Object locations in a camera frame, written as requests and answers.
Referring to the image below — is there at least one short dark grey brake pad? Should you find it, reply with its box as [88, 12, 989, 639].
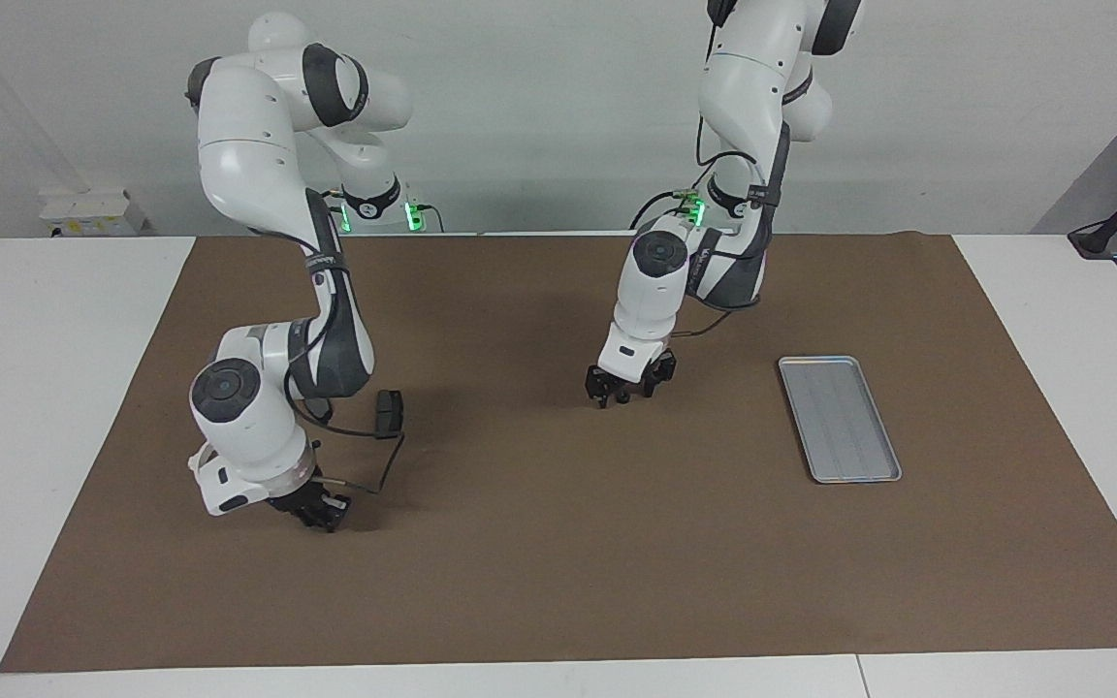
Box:
[374, 389, 405, 440]

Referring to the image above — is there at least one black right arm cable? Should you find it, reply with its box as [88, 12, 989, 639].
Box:
[282, 189, 407, 495]

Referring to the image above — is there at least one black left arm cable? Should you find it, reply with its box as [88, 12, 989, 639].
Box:
[665, 19, 792, 340]

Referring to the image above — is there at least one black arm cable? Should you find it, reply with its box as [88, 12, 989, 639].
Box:
[665, 19, 792, 340]
[282, 189, 407, 495]

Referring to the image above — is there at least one black left base cable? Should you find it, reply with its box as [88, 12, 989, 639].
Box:
[629, 187, 705, 231]

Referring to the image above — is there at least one silver metal tray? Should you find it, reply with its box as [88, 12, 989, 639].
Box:
[778, 356, 903, 484]

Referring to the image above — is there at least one brown table mat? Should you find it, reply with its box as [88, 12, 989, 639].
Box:
[0, 233, 1117, 675]

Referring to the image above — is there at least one white power strip box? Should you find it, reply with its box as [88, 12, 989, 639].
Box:
[40, 189, 147, 237]

